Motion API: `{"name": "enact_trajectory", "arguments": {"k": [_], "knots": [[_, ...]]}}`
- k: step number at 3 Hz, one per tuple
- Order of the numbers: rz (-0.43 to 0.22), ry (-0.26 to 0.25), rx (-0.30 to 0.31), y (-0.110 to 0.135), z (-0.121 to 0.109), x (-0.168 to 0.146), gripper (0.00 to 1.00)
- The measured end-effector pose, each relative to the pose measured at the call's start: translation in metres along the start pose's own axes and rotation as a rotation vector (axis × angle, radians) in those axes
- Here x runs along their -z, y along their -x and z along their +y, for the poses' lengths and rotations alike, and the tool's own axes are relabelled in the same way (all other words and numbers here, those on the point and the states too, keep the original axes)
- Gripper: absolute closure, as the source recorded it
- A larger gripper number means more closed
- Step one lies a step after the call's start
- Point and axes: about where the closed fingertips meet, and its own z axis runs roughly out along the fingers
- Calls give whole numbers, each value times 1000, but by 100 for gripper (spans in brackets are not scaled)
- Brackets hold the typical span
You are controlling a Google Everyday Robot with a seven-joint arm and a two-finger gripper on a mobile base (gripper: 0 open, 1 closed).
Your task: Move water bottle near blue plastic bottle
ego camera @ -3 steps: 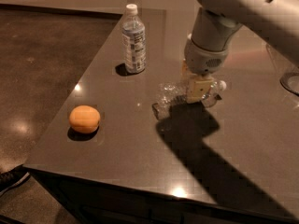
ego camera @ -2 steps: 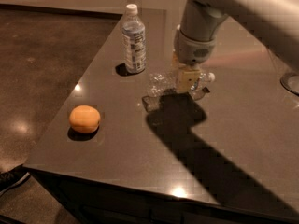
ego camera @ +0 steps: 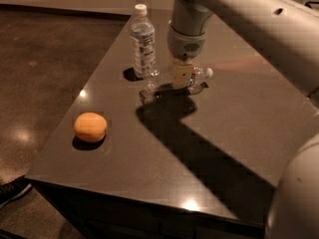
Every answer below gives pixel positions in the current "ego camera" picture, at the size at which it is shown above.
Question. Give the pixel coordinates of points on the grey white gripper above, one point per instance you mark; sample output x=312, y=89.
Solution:
x=184, y=46

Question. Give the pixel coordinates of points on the clear water bottle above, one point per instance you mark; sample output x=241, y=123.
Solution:
x=159, y=85

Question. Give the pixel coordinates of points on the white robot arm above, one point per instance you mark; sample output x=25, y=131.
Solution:
x=285, y=34

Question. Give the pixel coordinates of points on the upright blue-label plastic bottle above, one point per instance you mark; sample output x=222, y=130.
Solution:
x=143, y=38

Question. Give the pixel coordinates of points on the orange fruit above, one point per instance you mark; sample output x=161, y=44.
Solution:
x=90, y=127

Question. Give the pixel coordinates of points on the black shoe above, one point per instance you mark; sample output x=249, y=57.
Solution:
x=14, y=190

